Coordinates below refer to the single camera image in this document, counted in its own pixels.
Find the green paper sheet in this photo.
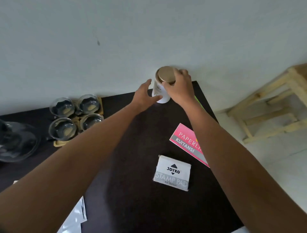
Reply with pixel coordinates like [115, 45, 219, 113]
[194, 96, 205, 110]

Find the person's left forearm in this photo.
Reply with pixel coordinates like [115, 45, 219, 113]
[0, 101, 146, 233]

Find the person's right forearm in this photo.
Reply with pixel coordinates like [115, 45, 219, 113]
[177, 97, 307, 233]

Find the clear glass cup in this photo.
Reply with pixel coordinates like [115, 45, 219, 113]
[80, 113, 104, 131]
[77, 94, 101, 115]
[48, 117, 78, 141]
[49, 97, 76, 118]

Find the wooden coaster tray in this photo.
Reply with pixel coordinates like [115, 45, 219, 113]
[53, 96, 104, 147]

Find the clear glass teapot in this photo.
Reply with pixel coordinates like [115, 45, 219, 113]
[0, 119, 42, 163]

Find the pink receipt book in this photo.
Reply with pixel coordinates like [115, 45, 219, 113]
[169, 123, 210, 168]

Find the white canister with gold lid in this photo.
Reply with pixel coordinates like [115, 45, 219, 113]
[152, 66, 177, 104]

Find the person's right hand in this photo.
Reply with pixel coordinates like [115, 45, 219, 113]
[162, 68, 195, 107]

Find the wooden stool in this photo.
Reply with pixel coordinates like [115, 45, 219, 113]
[226, 63, 307, 144]

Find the silver plastic pouch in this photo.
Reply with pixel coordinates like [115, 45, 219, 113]
[13, 180, 88, 233]

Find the person's left hand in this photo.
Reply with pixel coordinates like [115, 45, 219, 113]
[131, 79, 163, 112]

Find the white stamp pad box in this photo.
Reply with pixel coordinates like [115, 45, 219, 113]
[153, 155, 192, 192]

